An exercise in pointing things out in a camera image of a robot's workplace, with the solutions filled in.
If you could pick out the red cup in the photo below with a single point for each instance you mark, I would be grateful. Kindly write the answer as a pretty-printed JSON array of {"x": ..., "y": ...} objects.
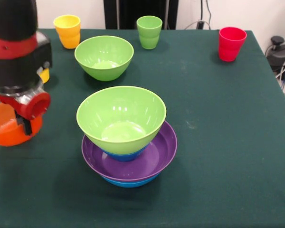
[{"x": 231, "y": 47}]

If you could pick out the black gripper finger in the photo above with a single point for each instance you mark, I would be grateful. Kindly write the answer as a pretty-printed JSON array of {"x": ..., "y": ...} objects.
[{"x": 27, "y": 127}]

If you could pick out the black panel with poles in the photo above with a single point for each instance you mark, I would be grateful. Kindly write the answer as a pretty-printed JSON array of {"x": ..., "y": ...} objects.
[{"x": 133, "y": 14}]

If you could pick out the small dark blue bowl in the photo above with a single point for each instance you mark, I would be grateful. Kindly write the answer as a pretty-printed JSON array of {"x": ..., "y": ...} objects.
[{"x": 126, "y": 158}]

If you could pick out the yellow orange cup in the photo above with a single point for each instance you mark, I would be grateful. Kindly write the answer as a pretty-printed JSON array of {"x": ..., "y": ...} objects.
[{"x": 67, "y": 35}]

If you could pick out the purple bowl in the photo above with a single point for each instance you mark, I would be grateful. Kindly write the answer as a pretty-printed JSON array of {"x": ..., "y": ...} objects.
[{"x": 164, "y": 152}]

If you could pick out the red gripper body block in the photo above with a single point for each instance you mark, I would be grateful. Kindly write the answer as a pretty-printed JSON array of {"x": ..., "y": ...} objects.
[{"x": 38, "y": 105}]

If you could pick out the orange bowl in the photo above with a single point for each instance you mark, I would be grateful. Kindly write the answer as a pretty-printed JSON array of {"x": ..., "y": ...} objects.
[{"x": 4, "y": 135}]

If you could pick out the large light blue bowl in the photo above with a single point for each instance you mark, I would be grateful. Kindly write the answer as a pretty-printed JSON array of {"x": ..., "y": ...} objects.
[{"x": 130, "y": 184}]

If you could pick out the green cup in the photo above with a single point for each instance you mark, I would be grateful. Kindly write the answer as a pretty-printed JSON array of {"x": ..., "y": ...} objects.
[{"x": 149, "y": 35}]

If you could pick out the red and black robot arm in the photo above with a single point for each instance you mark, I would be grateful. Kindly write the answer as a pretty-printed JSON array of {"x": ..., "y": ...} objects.
[{"x": 14, "y": 59}]

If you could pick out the green bowl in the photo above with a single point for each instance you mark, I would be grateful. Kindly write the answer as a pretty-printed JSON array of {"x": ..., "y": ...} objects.
[
  {"x": 118, "y": 114},
  {"x": 104, "y": 59}
]

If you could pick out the dark green table cloth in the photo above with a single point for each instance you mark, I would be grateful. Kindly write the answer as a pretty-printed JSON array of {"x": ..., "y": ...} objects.
[{"x": 216, "y": 178}]

